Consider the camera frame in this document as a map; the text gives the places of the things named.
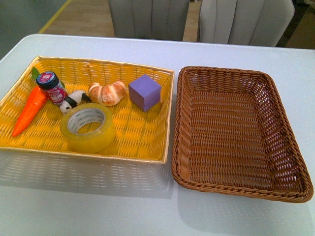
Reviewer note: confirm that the orange toy carrot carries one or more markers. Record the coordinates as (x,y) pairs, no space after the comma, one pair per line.
(36,100)

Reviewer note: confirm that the small dark jar red label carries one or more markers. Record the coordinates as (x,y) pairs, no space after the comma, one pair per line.
(49,82)

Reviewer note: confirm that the grey chair right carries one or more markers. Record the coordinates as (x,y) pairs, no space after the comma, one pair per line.
(244,22)

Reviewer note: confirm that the grey chair left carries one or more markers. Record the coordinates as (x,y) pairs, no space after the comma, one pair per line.
(149,19)

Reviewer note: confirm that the yellow clear tape roll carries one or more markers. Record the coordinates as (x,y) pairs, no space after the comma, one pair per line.
(88,128)

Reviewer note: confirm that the brown wicker basket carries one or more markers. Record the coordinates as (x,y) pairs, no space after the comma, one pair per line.
(232,136)

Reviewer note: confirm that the toy panda figurine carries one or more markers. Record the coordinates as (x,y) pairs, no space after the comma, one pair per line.
(73,100)

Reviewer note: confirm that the yellow woven basket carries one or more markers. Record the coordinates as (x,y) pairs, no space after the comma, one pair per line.
(121,132)

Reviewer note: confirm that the purple cube block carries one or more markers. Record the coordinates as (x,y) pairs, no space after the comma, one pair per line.
(144,92)

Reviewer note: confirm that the grey chair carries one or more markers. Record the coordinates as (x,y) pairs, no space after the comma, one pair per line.
(149,19)
(244,22)

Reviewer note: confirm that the toy croissant bread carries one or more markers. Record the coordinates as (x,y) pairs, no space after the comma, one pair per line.
(108,95)

